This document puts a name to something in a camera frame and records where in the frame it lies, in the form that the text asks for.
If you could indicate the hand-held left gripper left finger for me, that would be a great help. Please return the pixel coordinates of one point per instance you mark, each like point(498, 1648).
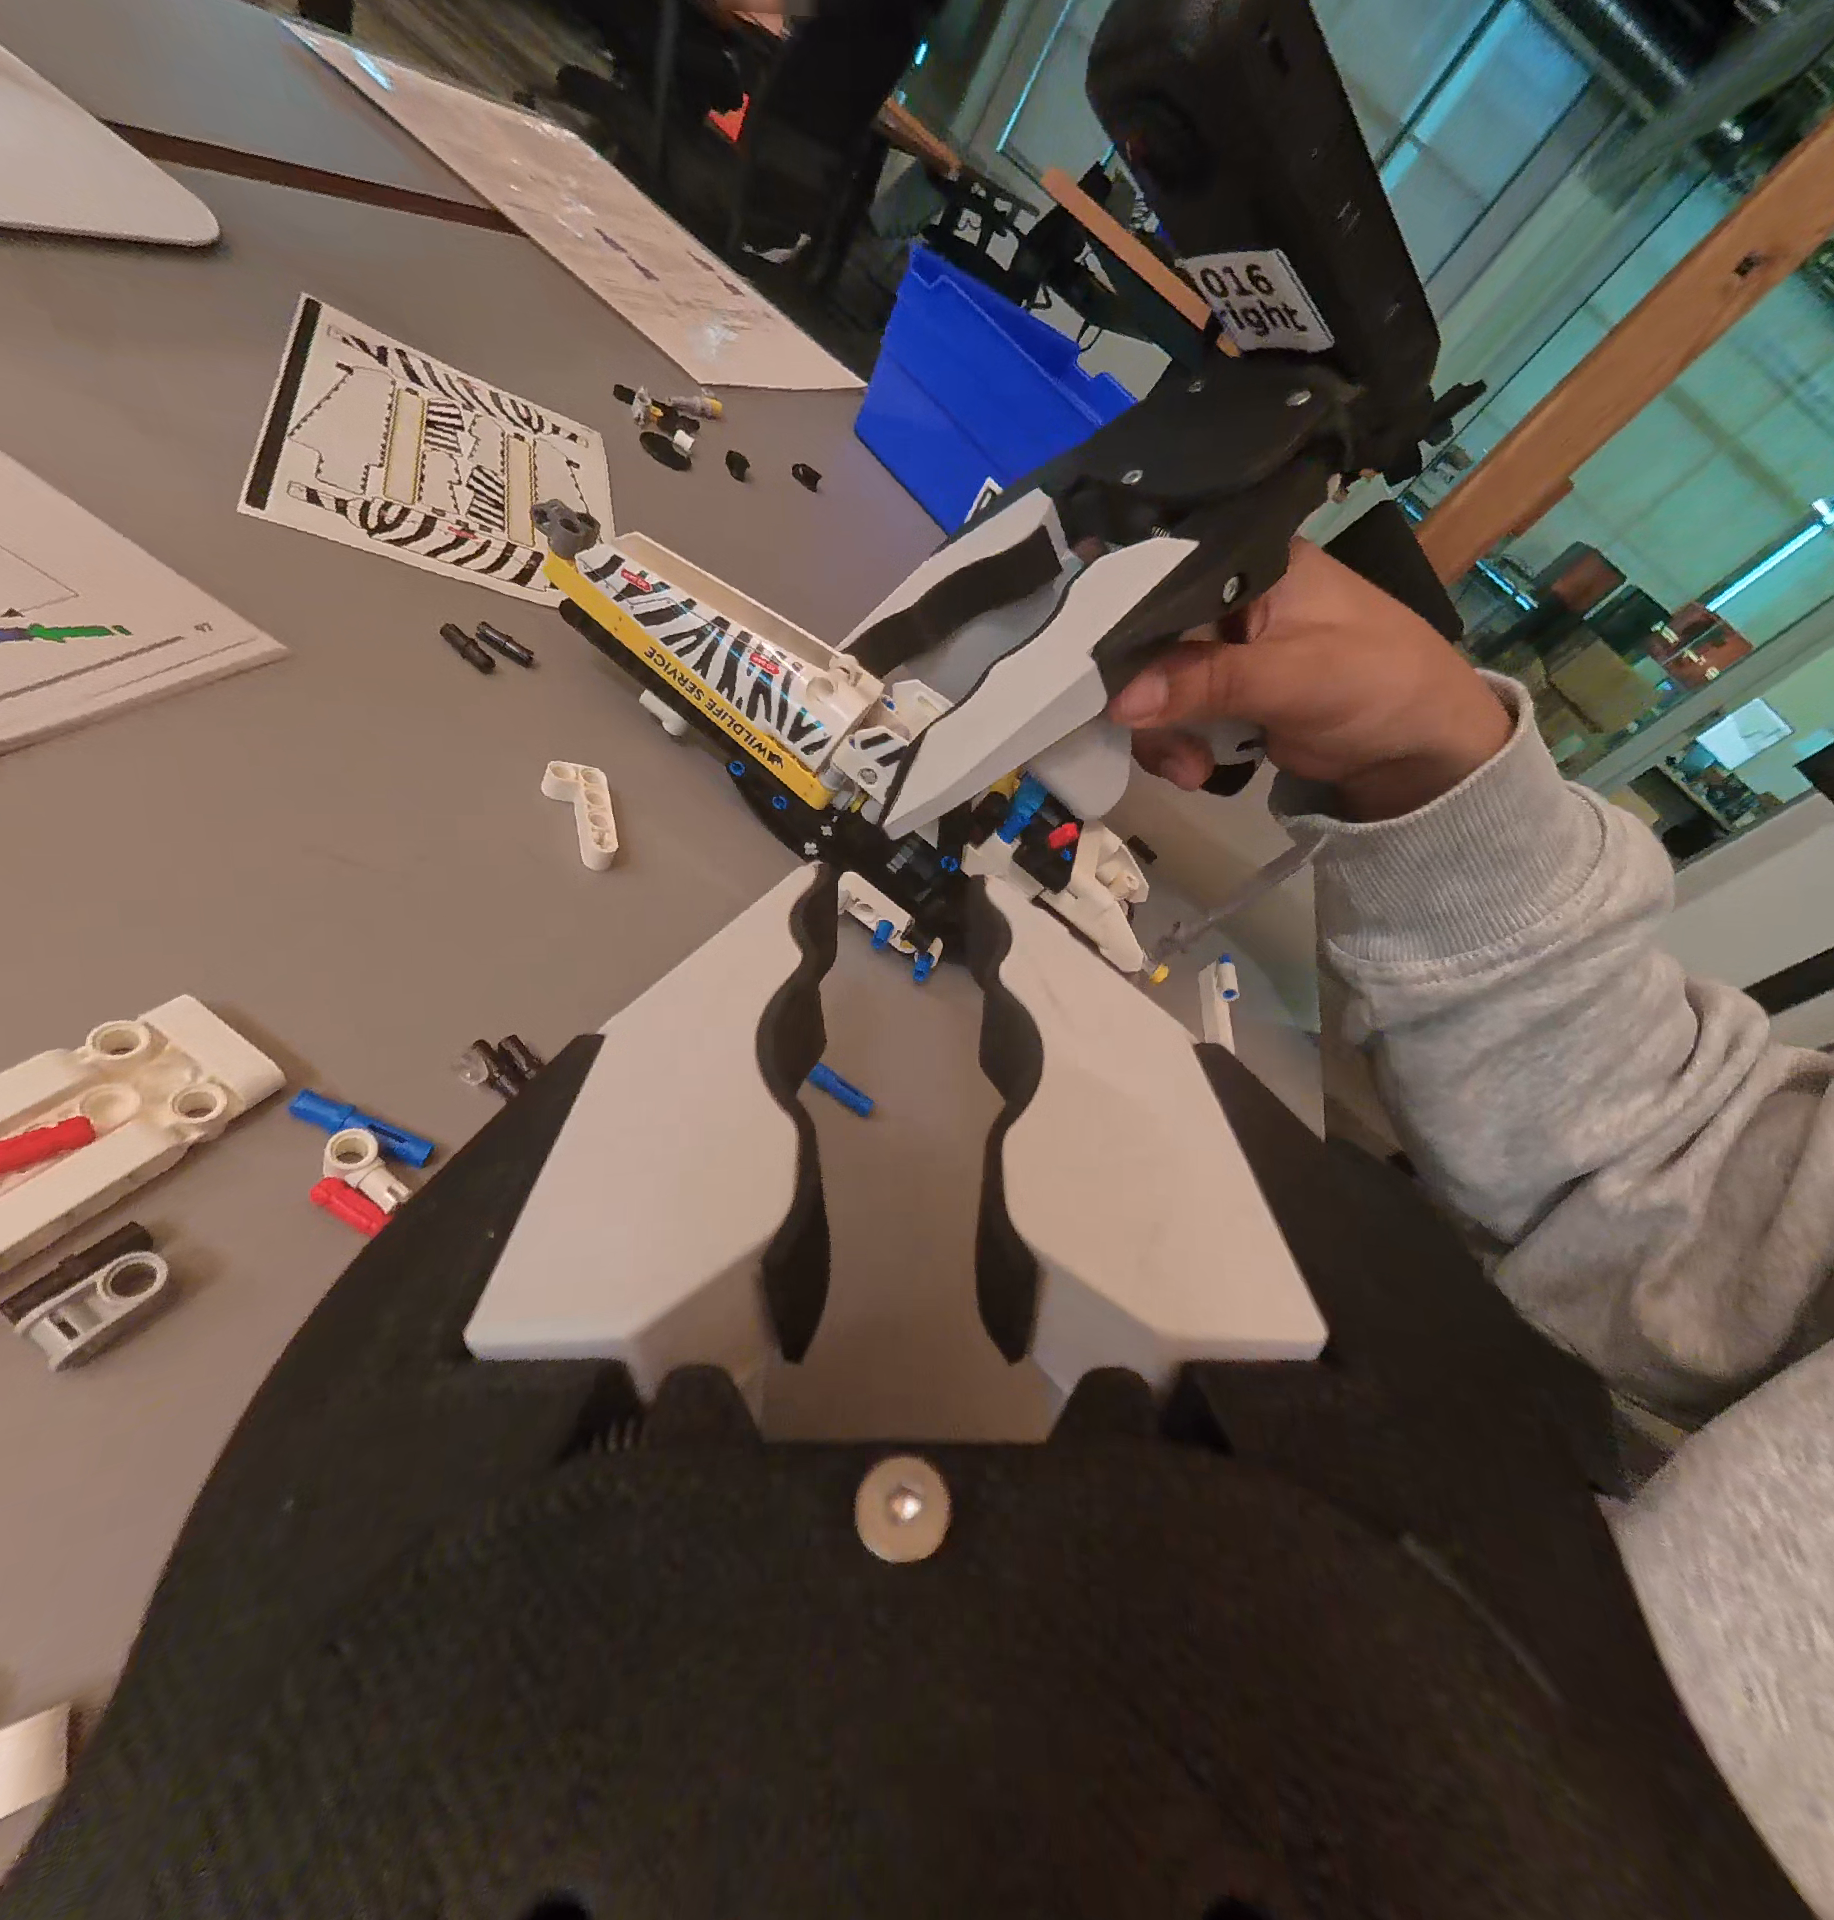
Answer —
point(647, 1169)

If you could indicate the white lego piece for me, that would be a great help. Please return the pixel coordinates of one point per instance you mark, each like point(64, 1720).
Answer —
point(10, 1772)

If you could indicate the white angled lego beam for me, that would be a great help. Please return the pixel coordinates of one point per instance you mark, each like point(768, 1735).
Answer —
point(586, 811)

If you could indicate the person's right forearm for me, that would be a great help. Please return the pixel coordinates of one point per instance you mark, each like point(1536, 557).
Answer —
point(1531, 1019)

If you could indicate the white printed paper sheet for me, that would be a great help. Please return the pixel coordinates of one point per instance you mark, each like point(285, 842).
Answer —
point(586, 209)

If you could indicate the person's right hand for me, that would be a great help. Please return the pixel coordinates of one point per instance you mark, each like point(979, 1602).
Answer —
point(1350, 690)

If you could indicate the red lego axle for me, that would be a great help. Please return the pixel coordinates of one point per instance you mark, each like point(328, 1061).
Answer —
point(25, 1153)

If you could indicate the white tablet stand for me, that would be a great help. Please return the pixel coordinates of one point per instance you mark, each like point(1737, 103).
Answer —
point(46, 151)

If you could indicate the zebra-striped lego helicopter model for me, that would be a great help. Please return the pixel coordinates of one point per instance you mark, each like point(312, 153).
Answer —
point(706, 615)

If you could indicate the white lego connector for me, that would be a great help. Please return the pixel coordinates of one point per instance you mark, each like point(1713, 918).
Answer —
point(352, 1158)

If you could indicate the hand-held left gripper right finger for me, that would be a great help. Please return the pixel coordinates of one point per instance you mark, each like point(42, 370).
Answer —
point(1158, 1184)

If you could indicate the person's grey sweatshirt torso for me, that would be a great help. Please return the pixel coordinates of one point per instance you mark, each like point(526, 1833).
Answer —
point(1789, 1649)

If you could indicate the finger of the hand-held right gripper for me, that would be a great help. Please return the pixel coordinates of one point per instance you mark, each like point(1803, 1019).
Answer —
point(1053, 690)
point(992, 533)

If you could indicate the grey short lego beam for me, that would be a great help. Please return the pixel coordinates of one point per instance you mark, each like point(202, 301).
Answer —
point(106, 1313)

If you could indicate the blue lego axle pin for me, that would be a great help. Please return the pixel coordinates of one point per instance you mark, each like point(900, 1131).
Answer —
point(352, 1126)

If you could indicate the red lego pin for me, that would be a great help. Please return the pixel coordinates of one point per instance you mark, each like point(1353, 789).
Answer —
point(345, 1203)

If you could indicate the dark lego pin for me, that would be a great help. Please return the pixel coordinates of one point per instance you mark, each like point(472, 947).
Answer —
point(523, 1059)
point(485, 1068)

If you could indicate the blue plastic bin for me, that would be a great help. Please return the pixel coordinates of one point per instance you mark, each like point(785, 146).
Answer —
point(978, 390)

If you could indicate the long white lego beam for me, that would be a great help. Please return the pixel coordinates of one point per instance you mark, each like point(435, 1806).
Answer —
point(1217, 1006)

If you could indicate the small blue lego pin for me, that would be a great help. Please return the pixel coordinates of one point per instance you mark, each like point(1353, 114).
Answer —
point(844, 1092)

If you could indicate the small grey yellow lego assembly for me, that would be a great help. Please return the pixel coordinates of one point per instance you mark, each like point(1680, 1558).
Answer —
point(662, 405)

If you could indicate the lego instruction booklet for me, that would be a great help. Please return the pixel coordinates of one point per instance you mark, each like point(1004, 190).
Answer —
point(75, 600)

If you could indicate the wooden pillar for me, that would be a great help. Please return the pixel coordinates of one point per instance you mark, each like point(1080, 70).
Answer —
point(1650, 332)

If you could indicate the zebra-striped sticker sheet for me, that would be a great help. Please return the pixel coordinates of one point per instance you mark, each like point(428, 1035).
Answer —
point(405, 451)

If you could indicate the large white lego panel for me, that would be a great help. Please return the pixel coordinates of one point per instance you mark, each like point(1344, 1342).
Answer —
point(149, 1078)

